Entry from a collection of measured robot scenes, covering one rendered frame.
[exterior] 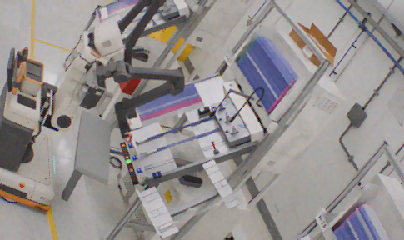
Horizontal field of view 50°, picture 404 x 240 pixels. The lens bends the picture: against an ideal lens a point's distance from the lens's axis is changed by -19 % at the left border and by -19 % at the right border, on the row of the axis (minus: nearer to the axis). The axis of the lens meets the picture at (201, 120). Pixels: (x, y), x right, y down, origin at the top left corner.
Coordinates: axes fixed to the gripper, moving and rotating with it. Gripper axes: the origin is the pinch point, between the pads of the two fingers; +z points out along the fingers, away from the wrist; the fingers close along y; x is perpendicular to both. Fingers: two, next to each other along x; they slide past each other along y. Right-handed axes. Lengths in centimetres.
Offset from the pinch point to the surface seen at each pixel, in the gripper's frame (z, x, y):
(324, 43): -14, -150, 16
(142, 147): 9.1, -6.9, -4.4
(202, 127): 8.2, -47.0, -4.6
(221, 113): 2, -60, -4
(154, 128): 8.6, -18.8, 7.8
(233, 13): 11, -115, 114
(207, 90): 7, -61, 26
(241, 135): 2, -64, -26
